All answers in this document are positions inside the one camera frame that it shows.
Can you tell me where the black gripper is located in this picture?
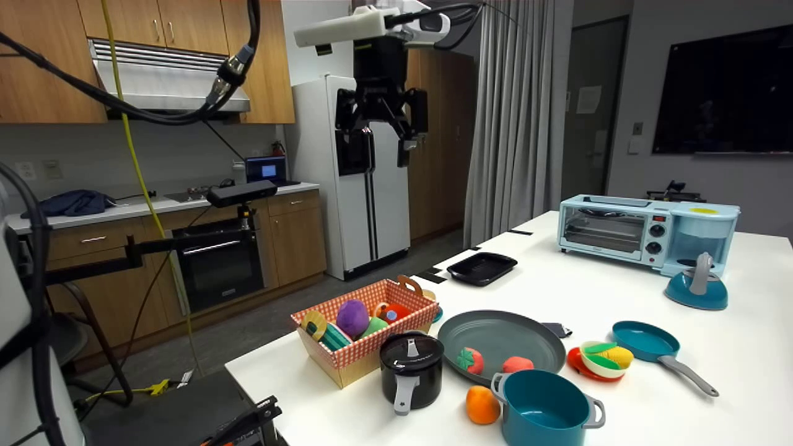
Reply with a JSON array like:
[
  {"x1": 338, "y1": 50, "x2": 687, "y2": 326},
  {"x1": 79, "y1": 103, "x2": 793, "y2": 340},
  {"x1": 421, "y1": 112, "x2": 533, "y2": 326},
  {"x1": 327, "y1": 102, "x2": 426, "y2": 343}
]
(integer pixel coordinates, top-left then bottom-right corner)
[{"x1": 333, "y1": 89, "x2": 429, "y2": 176}]

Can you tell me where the red toy tomato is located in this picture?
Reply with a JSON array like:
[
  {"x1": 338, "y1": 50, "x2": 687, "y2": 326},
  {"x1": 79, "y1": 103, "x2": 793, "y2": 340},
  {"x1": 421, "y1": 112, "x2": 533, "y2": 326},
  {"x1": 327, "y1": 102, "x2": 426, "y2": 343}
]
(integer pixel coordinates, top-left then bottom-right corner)
[{"x1": 499, "y1": 357, "x2": 534, "y2": 371}]

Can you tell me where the white refrigerator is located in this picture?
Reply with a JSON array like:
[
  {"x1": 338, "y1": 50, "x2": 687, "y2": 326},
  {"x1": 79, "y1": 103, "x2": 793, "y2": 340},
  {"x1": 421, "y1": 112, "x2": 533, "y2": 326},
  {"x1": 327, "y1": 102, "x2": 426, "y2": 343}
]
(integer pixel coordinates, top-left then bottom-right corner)
[{"x1": 292, "y1": 74, "x2": 410, "y2": 279}]

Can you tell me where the small blue screen device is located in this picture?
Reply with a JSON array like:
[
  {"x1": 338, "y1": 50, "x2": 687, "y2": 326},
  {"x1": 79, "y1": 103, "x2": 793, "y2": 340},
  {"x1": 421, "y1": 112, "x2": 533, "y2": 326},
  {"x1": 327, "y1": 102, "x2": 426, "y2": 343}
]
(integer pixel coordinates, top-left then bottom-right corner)
[{"x1": 245, "y1": 155, "x2": 288, "y2": 186}]

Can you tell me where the grey curtain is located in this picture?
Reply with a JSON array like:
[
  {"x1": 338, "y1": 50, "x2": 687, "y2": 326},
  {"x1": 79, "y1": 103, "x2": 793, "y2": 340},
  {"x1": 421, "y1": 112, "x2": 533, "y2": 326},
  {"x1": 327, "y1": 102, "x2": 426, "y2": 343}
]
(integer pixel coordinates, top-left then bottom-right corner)
[{"x1": 463, "y1": 0, "x2": 574, "y2": 244}]

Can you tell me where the black grill tray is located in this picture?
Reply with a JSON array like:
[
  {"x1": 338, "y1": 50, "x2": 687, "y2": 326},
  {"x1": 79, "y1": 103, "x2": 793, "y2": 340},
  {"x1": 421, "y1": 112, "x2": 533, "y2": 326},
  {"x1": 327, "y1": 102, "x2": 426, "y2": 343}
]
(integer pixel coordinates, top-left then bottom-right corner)
[{"x1": 449, "y1": 253, "x2": 516, "y2": 288}]

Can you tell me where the purple plush toy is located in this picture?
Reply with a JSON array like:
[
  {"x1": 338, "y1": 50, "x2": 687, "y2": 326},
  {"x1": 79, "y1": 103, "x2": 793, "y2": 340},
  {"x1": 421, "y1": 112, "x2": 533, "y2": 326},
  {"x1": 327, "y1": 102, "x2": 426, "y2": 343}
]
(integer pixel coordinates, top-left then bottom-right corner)
[{"x1": 337, "y1": 300, "x2": 369, "y2": 340}]

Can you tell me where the range hood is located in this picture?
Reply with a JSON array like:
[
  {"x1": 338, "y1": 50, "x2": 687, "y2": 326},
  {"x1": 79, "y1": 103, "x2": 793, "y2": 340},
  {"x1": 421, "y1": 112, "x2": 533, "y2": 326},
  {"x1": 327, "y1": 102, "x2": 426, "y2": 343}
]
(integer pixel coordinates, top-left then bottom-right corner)
[{"x1": 88, "y1": 40, "x2": 223, "y2": 112}]

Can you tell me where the black built-in oven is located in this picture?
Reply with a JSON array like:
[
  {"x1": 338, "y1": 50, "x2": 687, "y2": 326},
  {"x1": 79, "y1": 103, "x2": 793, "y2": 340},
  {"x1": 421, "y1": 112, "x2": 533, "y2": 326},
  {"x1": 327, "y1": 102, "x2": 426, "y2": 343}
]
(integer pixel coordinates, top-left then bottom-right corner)
[{"x1": 175, "y1": 218, "x2": 262, "y2": 312}]

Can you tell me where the red checkered cardboard basket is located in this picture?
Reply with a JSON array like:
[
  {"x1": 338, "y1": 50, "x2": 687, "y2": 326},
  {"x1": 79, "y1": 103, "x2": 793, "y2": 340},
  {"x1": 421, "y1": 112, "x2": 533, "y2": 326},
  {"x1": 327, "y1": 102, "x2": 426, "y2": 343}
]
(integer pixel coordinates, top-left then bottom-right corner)
[{"x1": 290, "y1": 278, "x2": 439, "y2": 385}]

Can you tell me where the large grey frying pan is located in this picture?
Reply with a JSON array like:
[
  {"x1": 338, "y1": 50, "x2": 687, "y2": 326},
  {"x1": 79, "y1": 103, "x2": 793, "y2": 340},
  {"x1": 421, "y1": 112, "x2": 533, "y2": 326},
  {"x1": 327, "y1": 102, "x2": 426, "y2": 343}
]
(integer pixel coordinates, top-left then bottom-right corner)
[{"x1": 436, "y1": 309, "x2": 564, "y2": 383}]

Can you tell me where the black pot with lid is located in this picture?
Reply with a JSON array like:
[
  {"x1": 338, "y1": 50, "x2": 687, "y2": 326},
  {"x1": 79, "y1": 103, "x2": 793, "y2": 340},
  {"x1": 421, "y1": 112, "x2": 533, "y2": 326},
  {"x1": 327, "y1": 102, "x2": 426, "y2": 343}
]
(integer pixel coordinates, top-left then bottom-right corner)
[{"x1": 378, "y1": 332, "x2": 444, "y2": 413}]

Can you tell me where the light blue toaster oven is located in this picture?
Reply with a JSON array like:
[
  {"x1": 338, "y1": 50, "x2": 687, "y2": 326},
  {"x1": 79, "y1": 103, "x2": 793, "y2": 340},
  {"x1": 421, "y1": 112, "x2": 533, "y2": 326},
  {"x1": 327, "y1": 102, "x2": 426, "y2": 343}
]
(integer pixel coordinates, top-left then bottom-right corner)
[{"x1": 558, "y1": 192, "x2": 741, "y2": 278}]

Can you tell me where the blue cloth on counter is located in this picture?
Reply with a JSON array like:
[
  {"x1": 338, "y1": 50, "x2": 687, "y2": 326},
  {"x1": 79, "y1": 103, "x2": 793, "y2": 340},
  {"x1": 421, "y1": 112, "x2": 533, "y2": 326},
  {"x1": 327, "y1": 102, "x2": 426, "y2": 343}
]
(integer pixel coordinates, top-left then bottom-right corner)
[{"x1": 40, "y1": 188, "x2": 113, "y2": 214}]

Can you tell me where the orange toy fruit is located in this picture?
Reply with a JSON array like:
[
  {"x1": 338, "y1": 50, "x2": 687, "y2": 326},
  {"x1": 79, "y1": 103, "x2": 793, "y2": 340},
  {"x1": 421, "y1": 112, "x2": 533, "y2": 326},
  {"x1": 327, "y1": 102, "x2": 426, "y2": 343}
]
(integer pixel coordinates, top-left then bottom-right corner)
[{"x1": 463, "y1": 385, "x2": 499, "y2": 426}]

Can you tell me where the colourful toy plate stack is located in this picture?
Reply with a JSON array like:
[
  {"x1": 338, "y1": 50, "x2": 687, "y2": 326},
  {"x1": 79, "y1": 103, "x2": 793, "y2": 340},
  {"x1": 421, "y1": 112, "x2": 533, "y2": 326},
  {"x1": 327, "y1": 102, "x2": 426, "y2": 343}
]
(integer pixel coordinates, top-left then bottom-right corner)
[{"x1": 566, "y1": 342, "x2": 633, "y2": 380}]

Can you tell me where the teal pot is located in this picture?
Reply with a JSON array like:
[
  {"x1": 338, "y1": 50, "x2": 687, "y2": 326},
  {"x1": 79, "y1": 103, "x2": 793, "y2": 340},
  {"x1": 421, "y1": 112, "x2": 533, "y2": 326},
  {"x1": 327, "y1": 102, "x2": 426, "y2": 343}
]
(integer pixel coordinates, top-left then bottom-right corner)
[{"x1": 490, "y1": 369, "x2": 606, "y2": 446}]

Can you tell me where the small teal frying pan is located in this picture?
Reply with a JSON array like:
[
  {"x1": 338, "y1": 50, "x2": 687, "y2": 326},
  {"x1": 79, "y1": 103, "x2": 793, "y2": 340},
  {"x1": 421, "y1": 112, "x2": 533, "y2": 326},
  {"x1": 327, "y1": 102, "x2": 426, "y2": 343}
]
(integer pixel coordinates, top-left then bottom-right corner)
[{"x1": 612, "y1": 319, "x2": 717, "y2": 397}]

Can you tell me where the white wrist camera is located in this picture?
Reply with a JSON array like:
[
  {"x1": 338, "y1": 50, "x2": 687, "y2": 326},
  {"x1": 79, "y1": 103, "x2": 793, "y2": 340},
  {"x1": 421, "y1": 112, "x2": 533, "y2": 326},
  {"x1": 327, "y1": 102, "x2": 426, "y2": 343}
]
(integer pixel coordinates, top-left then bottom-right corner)
[{"x1": 295, "y1": 0, "x2": 450, "y2": 47}]

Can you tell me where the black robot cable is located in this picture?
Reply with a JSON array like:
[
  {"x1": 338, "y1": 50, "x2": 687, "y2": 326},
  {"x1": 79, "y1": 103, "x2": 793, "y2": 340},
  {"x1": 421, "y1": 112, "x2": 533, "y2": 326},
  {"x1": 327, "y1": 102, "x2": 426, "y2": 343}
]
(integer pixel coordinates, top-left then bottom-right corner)
[{"x1": 0, "y1": 0, "x2": 262, "y2": 128}]

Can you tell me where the black camera on stand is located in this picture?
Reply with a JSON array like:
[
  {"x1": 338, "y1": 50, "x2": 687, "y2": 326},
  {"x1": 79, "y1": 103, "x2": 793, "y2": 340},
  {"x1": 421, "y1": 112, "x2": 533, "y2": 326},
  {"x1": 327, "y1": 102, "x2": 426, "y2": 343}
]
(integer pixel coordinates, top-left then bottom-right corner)
[{"x1": 205, "y1": 180, "x2": 278, "y2": 240}]

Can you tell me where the wall television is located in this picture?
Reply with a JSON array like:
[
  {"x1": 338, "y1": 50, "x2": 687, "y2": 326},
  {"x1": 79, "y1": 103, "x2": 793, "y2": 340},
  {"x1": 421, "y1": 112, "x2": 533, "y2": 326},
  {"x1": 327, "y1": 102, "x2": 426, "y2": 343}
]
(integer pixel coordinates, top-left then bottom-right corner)
[{"x1": 652, "y1": 24, "x2": 793, "y2": 154}]

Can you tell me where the yellow cable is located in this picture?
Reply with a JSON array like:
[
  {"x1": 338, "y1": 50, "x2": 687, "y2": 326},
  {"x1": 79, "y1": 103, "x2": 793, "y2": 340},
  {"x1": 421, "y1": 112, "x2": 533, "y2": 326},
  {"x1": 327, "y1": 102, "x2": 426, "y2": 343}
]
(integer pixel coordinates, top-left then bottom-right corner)
[{"x1": 97, "y1": 0, "x2": 200, "y2": 398}]

